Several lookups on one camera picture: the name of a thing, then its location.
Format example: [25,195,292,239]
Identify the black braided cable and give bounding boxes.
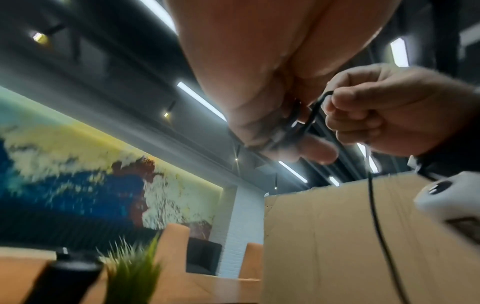
[239,90,412,304]

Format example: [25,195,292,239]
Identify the person's left hand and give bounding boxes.
[164,0,402,166]

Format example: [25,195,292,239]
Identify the black ceiling spotlight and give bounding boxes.
[161,100,177,119]
[30,23,67,45]

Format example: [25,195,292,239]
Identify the orange chair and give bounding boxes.
[155,223,192,274]
[238,242,264,280]

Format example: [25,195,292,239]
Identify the black travel mug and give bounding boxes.
[22,250,104,304]

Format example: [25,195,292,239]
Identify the person's right hand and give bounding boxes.
[323,63,480,157]

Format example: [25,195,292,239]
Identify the black sofa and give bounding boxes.
[186,237,223,275]

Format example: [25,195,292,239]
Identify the colourful abstract wall painting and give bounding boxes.
[0,86,223,238]

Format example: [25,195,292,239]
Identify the wooden table with blue inlay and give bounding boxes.
[0,246,264,304]

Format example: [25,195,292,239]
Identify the row of ceiling light strips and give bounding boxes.
[140,0,410,186]

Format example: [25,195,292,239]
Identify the green potted plant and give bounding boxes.
[97,232,165,304]

